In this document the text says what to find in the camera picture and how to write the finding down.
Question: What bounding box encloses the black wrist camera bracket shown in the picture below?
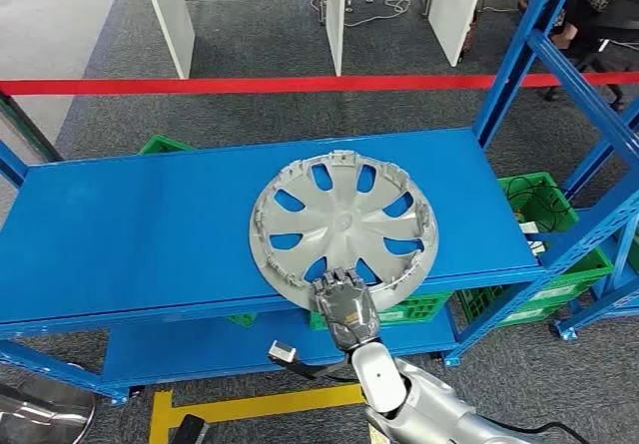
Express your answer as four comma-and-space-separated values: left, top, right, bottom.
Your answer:
292, 354, 358, 384

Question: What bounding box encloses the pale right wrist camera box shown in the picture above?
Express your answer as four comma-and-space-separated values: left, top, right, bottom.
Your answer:
267, 340, 299, 367

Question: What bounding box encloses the red barrier tape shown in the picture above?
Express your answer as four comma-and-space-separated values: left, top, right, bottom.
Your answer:
0, 72, 639, 97

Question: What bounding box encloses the chrome stanchion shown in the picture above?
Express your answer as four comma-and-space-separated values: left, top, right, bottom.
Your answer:
0, 361, 96, 444

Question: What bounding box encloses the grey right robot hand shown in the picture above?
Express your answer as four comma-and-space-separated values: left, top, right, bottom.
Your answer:
311, 266, 382, 354

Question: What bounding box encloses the black stanchion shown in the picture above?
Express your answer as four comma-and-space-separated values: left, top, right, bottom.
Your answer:
0, 94, 64, 165

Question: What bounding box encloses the white floor cable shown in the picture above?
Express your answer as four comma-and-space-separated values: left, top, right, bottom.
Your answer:
344, 0, 425, 29

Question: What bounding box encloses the grey plastic wheel hubcap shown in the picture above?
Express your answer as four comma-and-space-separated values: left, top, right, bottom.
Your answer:
248, 150, 440, 314

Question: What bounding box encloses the black office chair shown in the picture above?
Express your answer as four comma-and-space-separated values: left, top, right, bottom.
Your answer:
544, 51, 628, 113

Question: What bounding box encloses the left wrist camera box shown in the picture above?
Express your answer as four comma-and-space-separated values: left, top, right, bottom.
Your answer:
168, 414, 211, 444

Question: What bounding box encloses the white desk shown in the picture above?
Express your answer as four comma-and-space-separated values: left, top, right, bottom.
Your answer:
428, 0, 490, 68
139, 0, 348, 80

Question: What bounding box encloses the blue metal shelf rack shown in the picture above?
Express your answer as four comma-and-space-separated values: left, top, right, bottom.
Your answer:
0, 0, 639, 407
552, 210, 639, 343

